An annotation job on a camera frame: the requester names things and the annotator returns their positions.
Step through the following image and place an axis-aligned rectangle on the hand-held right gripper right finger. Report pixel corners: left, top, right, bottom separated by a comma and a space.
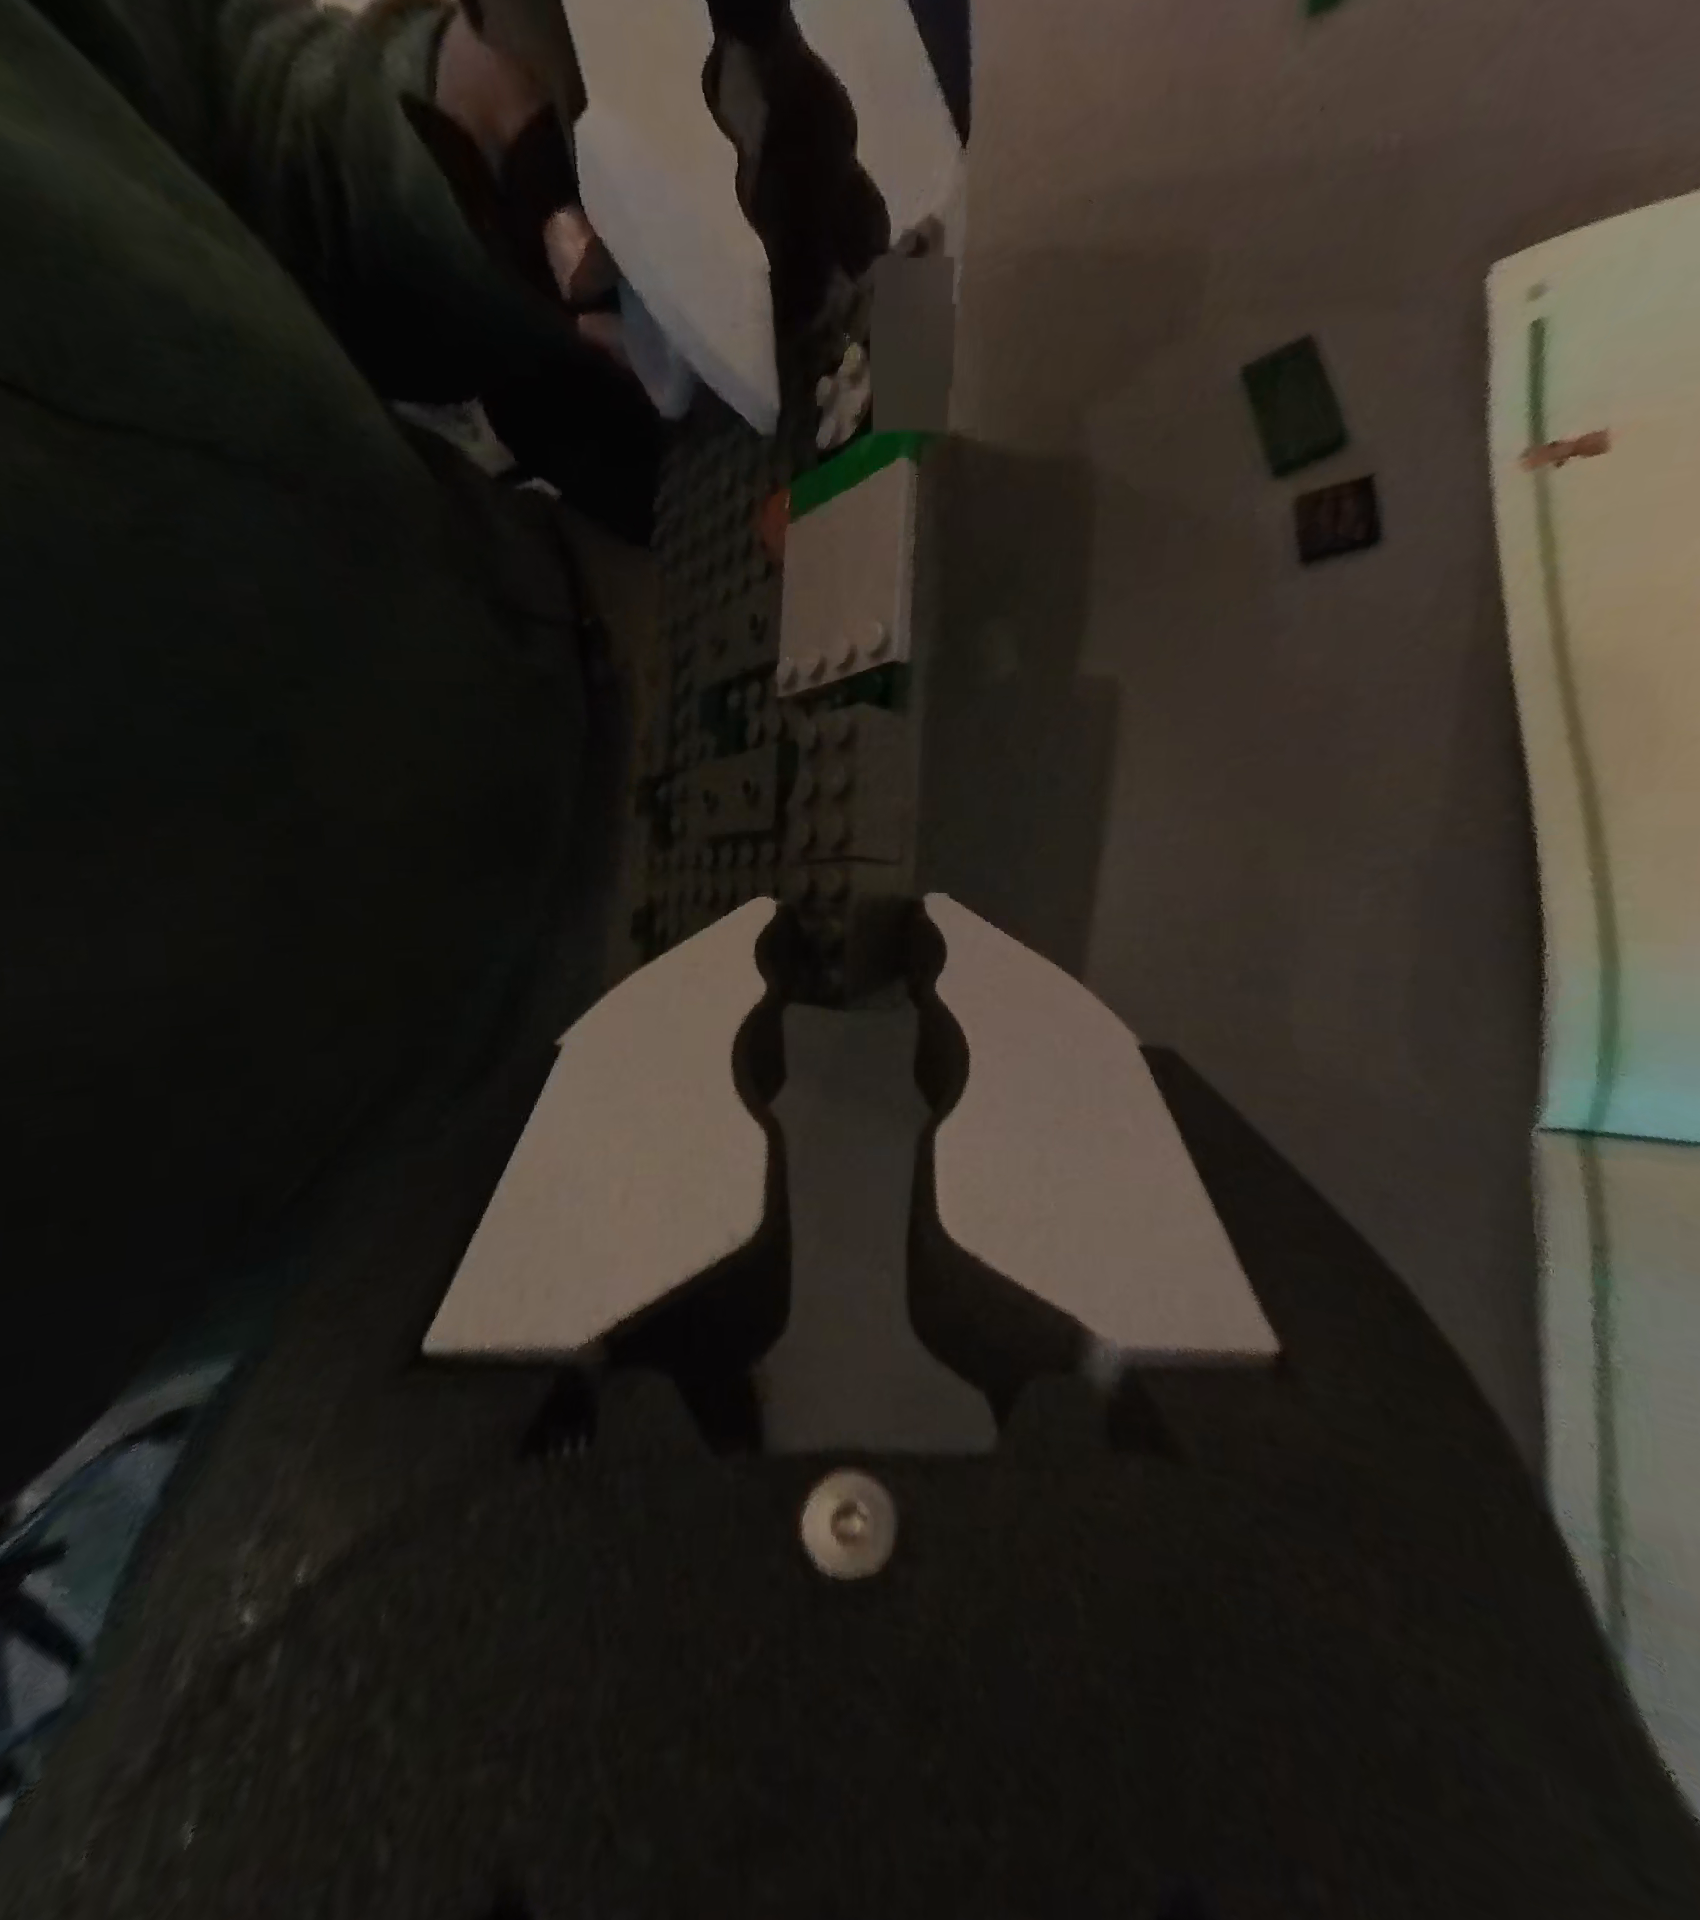
922, 892, 1283, 1369

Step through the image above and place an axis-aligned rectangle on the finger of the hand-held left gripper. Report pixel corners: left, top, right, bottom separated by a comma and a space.
790, 0, 973, 250
563, 0, 790, 439

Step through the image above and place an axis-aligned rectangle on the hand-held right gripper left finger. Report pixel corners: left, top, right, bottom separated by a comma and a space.
423, 894, 784, 1363

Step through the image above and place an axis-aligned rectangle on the grey studded building plate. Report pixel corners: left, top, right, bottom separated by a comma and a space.
632, 247, 965, 1008

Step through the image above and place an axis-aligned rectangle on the grey desk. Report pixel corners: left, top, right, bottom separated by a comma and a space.
594, 0, 1700, 1729

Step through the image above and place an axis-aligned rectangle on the person's left hand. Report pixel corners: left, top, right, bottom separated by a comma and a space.
431, 0, 629, 325

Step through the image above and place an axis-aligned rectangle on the dark green flat tile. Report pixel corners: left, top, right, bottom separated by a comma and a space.
1240, 337, 1351, 481

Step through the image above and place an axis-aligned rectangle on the dark brown flat tile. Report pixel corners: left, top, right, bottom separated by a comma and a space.
1295, 475, 1380, 566

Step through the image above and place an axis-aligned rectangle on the open instruction booklet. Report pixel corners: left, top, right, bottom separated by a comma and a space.
1483, 156, 1700, 1920

